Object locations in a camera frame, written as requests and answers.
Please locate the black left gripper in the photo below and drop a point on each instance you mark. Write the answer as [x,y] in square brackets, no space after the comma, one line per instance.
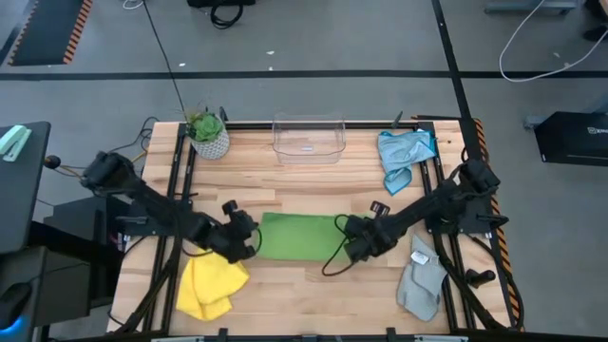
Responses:
[235,237]

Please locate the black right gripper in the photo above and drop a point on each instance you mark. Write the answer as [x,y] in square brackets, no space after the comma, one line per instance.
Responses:
[368,237]

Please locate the green microfiber towel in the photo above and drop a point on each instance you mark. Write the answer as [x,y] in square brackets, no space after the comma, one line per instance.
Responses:
[299,237]

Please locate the grey waffle microfiber towel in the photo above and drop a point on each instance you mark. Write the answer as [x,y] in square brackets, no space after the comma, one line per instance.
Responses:
[423,285]

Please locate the light blue microfiber towel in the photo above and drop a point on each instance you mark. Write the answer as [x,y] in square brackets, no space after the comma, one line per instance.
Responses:
[404,152]

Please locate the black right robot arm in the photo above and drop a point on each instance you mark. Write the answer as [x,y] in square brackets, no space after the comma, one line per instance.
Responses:
[442,199]

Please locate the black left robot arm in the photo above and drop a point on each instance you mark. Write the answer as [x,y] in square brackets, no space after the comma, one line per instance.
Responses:
[142,199]

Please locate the yellow microfiber towel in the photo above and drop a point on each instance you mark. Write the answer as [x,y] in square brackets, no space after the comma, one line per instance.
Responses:
[209,285]

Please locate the succulent in patterned white pot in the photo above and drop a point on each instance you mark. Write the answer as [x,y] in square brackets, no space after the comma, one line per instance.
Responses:
[209,135]

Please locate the clear plastic bin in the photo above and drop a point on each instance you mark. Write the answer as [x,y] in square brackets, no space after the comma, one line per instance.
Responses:
[309,142]

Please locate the orange black hazard strip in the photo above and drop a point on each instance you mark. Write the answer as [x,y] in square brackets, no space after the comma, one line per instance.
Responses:
[499,223]

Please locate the black equipment cabinet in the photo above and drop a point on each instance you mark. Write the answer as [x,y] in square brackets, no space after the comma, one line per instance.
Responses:
[71,266]

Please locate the black round knob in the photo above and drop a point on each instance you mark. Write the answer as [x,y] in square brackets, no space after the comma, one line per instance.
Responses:
[52,162]

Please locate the black side desk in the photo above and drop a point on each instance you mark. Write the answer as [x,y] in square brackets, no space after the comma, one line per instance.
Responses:
[19,199]

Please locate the black box with white logo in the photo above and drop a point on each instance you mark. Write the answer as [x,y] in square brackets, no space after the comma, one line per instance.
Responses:
[575,138]

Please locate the mint green stapler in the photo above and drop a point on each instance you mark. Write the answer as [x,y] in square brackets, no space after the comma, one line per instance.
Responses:
[14,142]

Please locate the black mat with orange edge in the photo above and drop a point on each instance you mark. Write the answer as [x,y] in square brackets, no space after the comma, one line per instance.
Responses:
[43,28]

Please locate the person's foot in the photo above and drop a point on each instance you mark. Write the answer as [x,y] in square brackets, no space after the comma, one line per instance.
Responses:
[594,32]

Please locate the black aluminium table frame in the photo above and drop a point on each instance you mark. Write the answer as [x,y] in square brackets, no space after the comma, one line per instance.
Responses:
[247,125]

